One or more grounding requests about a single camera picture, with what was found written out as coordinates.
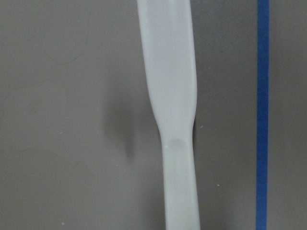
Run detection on beige hand brush black bristles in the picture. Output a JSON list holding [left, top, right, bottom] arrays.
[[137, 0, 201, 230]]

